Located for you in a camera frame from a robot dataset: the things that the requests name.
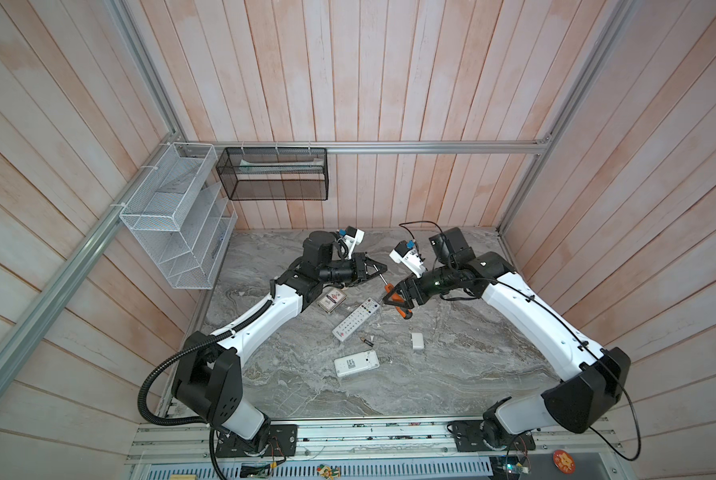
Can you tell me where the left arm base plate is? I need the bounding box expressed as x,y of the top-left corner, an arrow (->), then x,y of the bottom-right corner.
215,424 -> 298,459

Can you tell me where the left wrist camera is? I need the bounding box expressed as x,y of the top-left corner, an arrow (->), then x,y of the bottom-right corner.
338,226 -> 365,259

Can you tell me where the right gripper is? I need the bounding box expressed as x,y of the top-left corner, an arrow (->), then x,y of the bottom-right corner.
381,266 -> 454,309

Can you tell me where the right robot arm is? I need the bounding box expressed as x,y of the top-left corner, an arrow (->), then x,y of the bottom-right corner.
383,228 -> 631,449

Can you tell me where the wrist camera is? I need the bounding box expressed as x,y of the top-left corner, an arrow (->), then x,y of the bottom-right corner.
389,240 -> 427,278
338,226 -> 365,259

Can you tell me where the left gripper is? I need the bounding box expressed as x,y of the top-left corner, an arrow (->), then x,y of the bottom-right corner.
318,252 -> 387,286

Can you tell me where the playing card box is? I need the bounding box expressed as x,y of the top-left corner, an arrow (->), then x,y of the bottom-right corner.
317,287 -> 347,314

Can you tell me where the black wire mesh basket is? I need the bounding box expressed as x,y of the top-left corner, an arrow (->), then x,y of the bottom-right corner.
216,146 -> 330,201

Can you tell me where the aluminium mounting rail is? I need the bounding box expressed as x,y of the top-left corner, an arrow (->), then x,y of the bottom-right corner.
124,416 -> 619,466

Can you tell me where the white air conditioner remote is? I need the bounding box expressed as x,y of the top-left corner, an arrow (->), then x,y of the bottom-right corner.
334,350 -> 380,378

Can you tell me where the black corrugated cable conduit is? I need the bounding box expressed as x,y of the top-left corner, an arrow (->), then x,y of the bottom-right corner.
137,296 -> 275,427

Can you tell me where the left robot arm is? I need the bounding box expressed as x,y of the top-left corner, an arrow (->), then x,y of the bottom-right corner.
172,226 -> 387,441

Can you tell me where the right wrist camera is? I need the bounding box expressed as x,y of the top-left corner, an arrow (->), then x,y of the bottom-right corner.
389,240 -> 427,278

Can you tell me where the white TV remote control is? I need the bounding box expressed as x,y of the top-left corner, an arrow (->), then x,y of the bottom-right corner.
332,299 -> 380,342

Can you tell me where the white battery cover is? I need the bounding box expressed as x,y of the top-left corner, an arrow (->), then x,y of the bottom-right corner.
411,332 -> 425,351

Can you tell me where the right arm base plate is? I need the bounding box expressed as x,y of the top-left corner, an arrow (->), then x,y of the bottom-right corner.
447,420 -> 536,452

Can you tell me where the white wire mesh shelf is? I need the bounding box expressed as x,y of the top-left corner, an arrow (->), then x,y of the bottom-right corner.
120,143 -> 237,290

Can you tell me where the red round sticker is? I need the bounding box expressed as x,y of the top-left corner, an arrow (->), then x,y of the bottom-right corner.
553,450 -> 576,475

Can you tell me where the orange black screwdriver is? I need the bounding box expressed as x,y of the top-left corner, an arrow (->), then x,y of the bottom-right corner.
380,275 -> 413,319

